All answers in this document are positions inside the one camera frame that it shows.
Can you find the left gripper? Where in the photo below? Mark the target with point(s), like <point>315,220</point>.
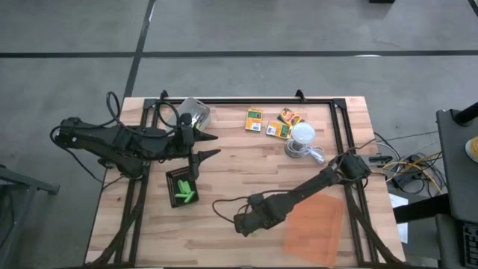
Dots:
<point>185,145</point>

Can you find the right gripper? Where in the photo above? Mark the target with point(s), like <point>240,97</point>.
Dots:
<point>247,225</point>

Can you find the brass lamp with white shade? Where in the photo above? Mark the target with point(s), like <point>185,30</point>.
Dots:
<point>303,132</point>

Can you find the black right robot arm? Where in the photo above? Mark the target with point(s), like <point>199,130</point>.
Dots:
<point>306,187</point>

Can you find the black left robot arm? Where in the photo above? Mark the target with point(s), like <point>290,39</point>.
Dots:
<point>112,140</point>

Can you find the pale grey plastic bin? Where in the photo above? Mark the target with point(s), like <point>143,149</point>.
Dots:
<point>188,106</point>

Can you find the black mesh basket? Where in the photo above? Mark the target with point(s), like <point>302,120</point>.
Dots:
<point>171,190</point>

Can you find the white paper sheet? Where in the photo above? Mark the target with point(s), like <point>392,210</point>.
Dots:
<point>399,201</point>

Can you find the grey metal cart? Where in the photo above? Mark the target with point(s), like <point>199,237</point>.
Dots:
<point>22,183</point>

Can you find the grey desk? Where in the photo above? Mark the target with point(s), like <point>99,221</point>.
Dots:
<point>455,179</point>

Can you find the black keyboard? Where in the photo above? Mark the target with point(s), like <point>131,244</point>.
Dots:
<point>471,246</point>

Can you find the yellow round roll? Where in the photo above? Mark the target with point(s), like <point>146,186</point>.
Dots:
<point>472,149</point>

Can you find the black aluminium table frame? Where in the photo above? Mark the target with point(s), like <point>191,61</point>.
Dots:
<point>242,101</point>

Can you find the black frame clamp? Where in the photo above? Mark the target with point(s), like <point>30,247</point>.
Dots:
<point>163,96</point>
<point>300,96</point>

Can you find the black post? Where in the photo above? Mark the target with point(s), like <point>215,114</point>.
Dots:
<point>467,114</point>

